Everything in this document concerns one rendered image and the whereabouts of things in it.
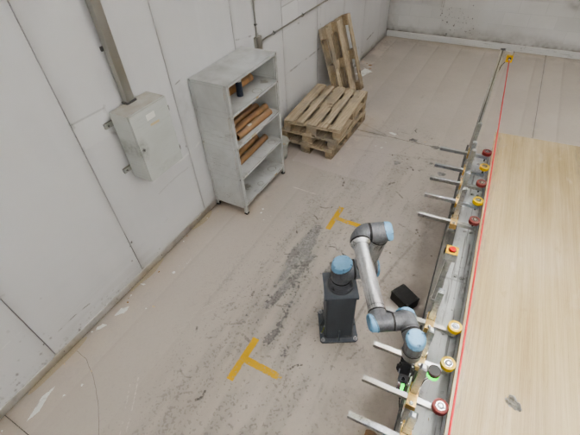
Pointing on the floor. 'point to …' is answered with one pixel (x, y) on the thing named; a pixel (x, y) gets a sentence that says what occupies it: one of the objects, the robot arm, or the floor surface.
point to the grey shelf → (236, 177)
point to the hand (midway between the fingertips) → (402, 376)
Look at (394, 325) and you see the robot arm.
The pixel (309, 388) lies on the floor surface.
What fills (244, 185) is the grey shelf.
